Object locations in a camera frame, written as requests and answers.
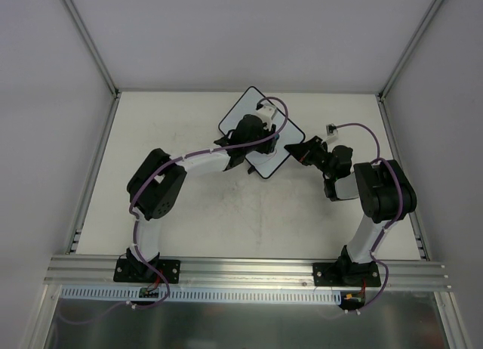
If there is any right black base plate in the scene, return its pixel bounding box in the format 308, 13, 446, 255
312, 261, 381, 288

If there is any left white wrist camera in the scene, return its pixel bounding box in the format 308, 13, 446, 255
255, 103, 278, 130

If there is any aluminium front rail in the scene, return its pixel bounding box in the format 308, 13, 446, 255
43, 255, 453, 292

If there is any right aluminium frame post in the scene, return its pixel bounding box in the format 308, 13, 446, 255
377, 0, 445, 101

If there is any purple cable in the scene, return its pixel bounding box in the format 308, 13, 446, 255
58, 95, 291, 323
334, 122, 411, 315

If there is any left aluminium frame post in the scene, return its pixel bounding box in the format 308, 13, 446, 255
61, 0, 119, 97

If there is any white slotted cable duct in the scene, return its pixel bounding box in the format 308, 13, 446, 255
60, 285, 342, 305

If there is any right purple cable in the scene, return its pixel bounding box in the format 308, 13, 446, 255
334, 122, 411, 315

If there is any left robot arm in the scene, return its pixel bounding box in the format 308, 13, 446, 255
122, 114, 286, 283

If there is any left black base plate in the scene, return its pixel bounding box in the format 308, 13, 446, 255
113, 257, 181, 284

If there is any small black-framed whiteboard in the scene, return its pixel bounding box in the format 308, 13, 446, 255
218, 86, 306, 179

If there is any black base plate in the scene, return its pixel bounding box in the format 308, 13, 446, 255
113, 257, 181, 284
312, 261, 381, 288

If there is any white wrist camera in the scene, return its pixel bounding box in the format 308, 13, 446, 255
255, 103, 278, 130
323, 123, 338, 144

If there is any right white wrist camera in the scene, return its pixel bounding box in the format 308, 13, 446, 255
323, 123, 338, 144

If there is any aluminium frame post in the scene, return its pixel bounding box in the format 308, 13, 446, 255
377, 0, 445, 101
61, 0, 119, 97

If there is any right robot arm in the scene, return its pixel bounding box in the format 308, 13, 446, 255
285, 136, 417, 287

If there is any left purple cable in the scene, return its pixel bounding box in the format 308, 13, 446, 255
58, 95, 291, 323

